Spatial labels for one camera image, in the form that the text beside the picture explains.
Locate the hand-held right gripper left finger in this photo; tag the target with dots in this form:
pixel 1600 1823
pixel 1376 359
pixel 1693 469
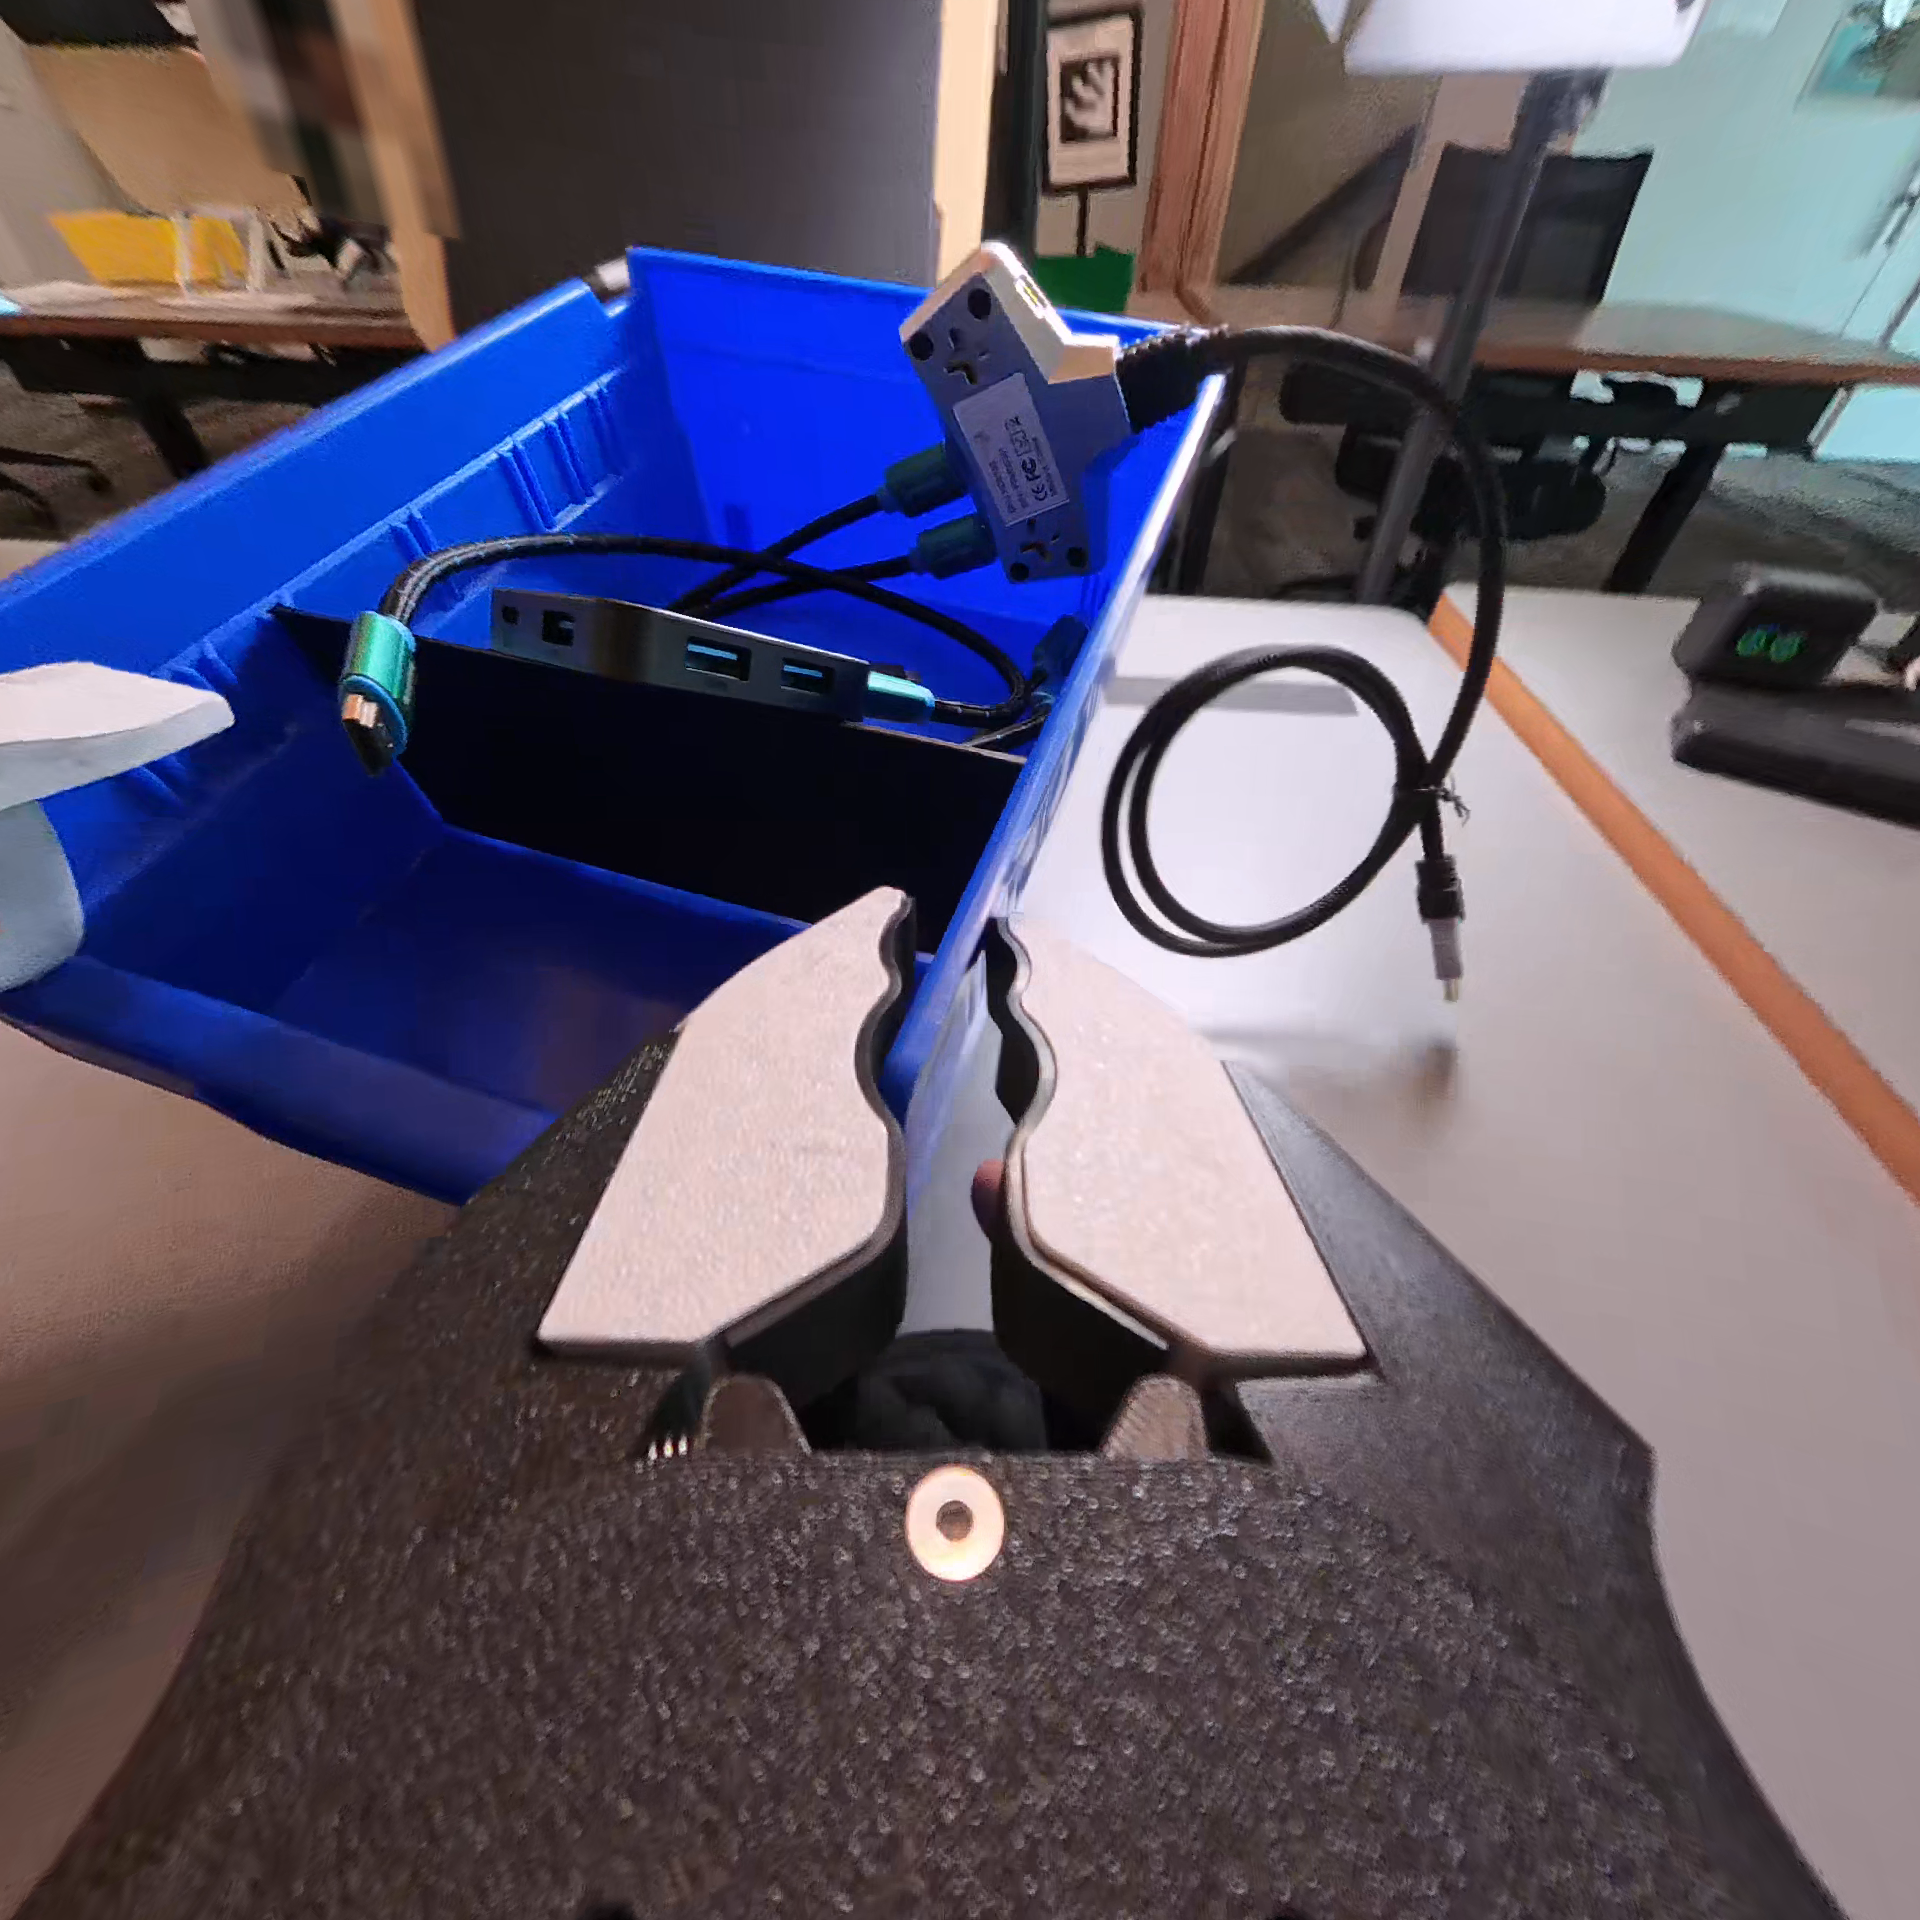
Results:
pixel 750 1157

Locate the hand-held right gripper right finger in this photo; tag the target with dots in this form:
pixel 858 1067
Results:
pixel 1170 1185

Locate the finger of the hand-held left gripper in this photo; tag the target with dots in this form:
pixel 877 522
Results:
pixel 37 901
pixel 106 720

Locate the blue plastic bin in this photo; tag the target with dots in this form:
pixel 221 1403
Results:
pixel 720 390

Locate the grey hdmi switch box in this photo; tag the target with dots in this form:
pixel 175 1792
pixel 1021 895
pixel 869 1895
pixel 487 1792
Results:
pixel 1005 408

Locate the person's right hand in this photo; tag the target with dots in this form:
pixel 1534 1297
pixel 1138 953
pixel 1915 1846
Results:
pixel 991 1202

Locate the brown standing desk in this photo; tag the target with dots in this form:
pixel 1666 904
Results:
pixel 196 312

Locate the yellow plastic bin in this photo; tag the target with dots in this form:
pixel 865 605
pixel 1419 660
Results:
pixel 151 247

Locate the grey wood-edged table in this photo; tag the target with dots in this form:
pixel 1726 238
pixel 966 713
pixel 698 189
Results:
pixel 1830 960

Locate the black device green lights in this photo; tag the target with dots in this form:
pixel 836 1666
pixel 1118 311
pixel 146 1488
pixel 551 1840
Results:
pixel 1784 673

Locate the green board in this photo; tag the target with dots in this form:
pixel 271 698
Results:
pixel 1081 280

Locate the black light stand pole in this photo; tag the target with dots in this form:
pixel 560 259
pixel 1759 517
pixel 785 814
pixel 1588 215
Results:
pixel 1476 301

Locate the black framed marker sign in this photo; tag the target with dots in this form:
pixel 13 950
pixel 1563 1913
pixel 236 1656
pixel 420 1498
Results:
pixel 1091 97

